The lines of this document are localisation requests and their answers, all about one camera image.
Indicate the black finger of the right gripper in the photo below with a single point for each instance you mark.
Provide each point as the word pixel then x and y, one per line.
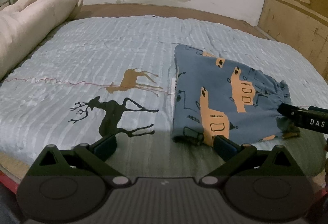
pixel 304 118

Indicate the plywood board panel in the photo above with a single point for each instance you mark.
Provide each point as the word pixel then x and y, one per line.
pixel 301 24

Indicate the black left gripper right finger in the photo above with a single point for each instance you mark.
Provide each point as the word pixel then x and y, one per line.
pixel 262 185

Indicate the rolled cream quilt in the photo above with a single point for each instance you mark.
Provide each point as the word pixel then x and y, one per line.
pixel 26 23

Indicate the brown wooden bed frame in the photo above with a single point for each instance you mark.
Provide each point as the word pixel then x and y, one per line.
pixel 127 10

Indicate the blue pants with orange print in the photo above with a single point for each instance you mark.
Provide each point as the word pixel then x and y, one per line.
pixel 220 97

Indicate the light blue deer-print bedspread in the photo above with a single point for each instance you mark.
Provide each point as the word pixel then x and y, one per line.
pixel 116 77

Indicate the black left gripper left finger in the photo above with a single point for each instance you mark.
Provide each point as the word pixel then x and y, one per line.
pixel 69 185

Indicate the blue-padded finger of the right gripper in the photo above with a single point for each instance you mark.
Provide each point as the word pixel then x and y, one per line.
pixel 313 108

